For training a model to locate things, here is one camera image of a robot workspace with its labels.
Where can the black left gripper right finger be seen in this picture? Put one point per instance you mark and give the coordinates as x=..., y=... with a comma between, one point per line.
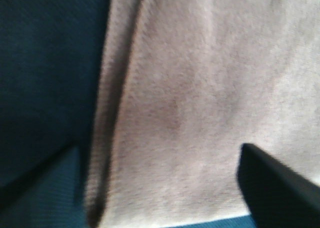
x=276, y=195

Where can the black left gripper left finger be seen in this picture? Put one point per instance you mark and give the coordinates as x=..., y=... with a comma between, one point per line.
x=56, y=176

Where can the brown towel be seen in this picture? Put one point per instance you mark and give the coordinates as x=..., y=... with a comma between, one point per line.
x=272, y=73

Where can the black table cloth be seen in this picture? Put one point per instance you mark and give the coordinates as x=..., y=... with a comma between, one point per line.
x=45, y=87

